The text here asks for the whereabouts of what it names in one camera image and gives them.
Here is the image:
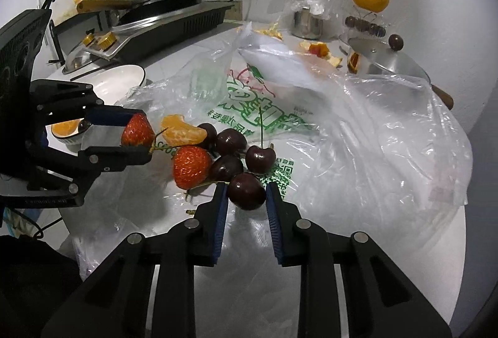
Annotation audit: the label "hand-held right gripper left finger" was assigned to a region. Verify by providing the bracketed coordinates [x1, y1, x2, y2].
[41, 182, 230, 338]

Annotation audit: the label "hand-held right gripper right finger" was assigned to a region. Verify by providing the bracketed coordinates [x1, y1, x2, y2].
[265, 182, 454, 338]

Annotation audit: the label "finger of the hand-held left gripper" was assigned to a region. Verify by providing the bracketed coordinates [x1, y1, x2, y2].
[30, 79, 148, 132]
[25, 124, 153, 208]

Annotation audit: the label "white plate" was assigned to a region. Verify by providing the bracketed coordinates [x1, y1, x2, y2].
[91, 64, 148, 105]

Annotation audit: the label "small white bowl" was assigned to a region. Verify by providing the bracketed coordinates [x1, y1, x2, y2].
[46, 119, 92, 146]

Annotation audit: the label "dark red cherry long stem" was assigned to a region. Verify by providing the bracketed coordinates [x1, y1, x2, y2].
[245, 105, 278, 174]

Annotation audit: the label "black chopstick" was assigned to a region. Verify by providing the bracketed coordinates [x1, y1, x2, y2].
[70, 63, 118, 82]

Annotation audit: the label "black metal rack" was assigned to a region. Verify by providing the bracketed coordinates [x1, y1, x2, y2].
[47, 9, 106, 66]

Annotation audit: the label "black steel stove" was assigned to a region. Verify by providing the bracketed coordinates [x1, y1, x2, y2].
[60, 1, 236, 70]

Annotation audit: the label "clear printed plastic bag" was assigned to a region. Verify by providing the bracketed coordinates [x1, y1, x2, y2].
[70, 21, 473, 284]

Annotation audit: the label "orange peel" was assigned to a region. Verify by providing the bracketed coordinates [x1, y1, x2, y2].
[299, 40, 344, 68]
[253, 23, 284, 41]

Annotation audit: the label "stainless steel cup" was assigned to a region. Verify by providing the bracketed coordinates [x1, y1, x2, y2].
[292, 9, 324, 40]

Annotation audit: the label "steel pot lid wooden knob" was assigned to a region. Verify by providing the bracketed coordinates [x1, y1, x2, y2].
[346, 34, 426, 76]

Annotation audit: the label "cherries in clear container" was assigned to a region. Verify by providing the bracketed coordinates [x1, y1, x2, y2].
[343, 9, 390, 39]

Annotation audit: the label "crumpled clear plastic wrap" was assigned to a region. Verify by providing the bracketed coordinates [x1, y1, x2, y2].
[286, 0, 343, 17]

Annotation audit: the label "steel pot wooden handle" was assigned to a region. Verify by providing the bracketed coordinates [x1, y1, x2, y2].
[338, 35, 455, 110]

